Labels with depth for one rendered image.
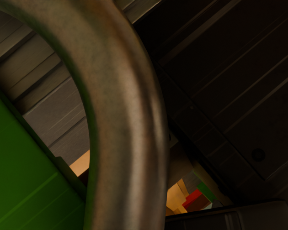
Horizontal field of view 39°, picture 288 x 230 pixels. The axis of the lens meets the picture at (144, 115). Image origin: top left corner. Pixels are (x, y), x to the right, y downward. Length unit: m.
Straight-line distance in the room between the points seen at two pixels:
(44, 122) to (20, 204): 0.49
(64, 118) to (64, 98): 0.06
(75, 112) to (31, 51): 0.50
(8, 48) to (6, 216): 0.08
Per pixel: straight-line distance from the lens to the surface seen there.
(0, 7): 0.17
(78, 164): 0.99
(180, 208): 3.50
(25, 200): 0.18
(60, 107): 0.66
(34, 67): 0.20
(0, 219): 0.19
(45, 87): 0.20
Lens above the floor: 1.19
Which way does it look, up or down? 18 degrees down
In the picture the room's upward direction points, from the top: 140 degrees clockwise
